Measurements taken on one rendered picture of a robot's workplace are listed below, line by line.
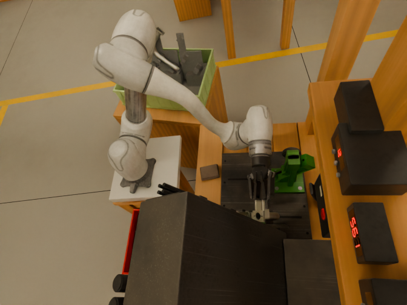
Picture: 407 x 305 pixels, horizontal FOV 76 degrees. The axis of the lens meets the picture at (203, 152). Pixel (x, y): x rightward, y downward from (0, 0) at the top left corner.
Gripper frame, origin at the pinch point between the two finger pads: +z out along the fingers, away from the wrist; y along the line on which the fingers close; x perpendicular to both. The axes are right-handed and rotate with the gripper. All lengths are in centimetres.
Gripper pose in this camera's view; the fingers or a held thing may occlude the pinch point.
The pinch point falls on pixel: (261, 209)
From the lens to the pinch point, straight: 103.5
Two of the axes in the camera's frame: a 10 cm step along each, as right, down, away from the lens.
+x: 8.3, 1.3, 5.4
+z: -0.1, 9.8, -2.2
